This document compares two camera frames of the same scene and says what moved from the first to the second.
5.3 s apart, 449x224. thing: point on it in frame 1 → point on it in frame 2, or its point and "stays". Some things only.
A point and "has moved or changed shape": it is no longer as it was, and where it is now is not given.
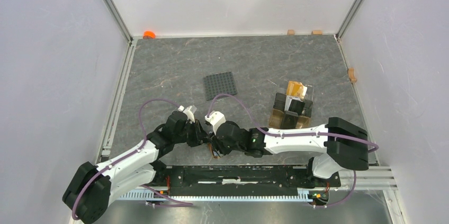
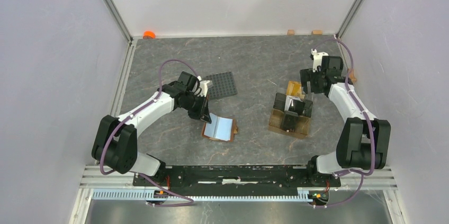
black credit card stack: x=279 y=101 stays
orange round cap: x=149 y=34 stays
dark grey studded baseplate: x=222 y=83 stays
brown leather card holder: x=210 y=148 has moved or changed shape
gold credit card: x=296 y=88 stays
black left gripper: x=199 y=135 → x=203 y=113
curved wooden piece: x=351 y=75 stays
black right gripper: x=223 y=150 → x=307 y=75
